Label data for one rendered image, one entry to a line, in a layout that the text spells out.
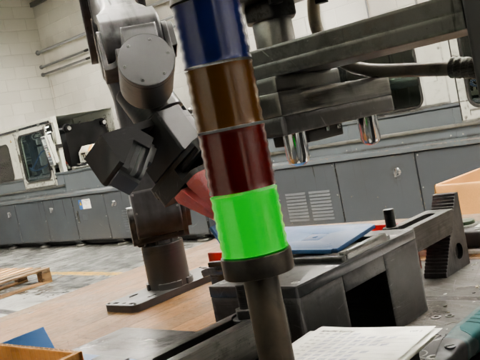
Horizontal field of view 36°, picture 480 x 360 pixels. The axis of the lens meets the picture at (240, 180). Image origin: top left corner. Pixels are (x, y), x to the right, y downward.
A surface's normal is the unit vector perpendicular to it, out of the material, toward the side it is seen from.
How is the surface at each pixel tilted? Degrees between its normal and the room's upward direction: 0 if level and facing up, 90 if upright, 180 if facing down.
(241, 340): 90
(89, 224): 90
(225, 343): 90
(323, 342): 0
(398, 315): 90
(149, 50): 70
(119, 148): 62
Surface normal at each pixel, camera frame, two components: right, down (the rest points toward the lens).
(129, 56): 0.11, -0.31
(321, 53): -0.65, 0.18
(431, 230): 0.73, -0.10
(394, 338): -0.22, -0.97
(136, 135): 0.53, -0.54
